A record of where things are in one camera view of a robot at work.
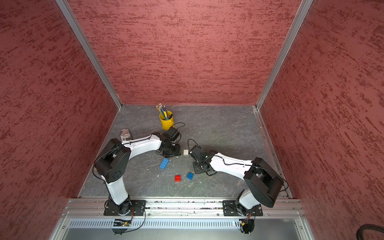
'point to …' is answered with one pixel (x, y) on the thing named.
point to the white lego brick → (185, 152)
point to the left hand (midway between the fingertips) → (177, 157)
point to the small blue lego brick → (190, 175)
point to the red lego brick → (177, 178)
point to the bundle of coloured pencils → (162, 109)
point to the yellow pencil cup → (166, 124)
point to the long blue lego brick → (164, 163)
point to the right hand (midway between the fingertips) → (200, 171)
